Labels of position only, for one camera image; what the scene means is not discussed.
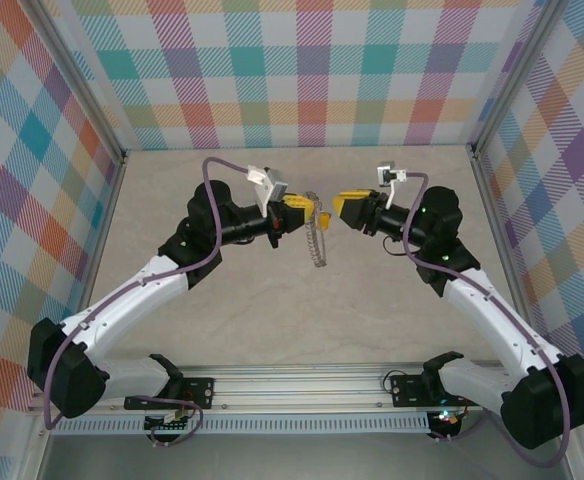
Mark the black controller board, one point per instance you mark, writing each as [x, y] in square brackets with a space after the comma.
[167, 425]
[447, 422]

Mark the grey metal sheet panel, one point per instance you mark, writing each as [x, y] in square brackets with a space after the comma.
[297, 457]

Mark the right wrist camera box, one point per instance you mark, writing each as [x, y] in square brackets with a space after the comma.
[386, 175]

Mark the metal keyring organiser disc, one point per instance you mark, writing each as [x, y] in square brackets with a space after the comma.
[316, 247]

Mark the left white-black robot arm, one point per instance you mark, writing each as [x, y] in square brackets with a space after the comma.
[132, 295]

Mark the aluminium frame post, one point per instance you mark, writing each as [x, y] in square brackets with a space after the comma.
[516, 75]
[85, 85]

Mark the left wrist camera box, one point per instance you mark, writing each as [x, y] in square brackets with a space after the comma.
[274, 187]

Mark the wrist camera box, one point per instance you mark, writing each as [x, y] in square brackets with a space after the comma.
[386, 175]
[274, 187]

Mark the long aluminium base rail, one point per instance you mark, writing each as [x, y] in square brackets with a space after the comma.
[297, 385]

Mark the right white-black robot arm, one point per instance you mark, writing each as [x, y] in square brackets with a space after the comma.
[487, 310]

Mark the aluminium side rail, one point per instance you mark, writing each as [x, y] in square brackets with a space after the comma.
[97, 250]
[499, 225]

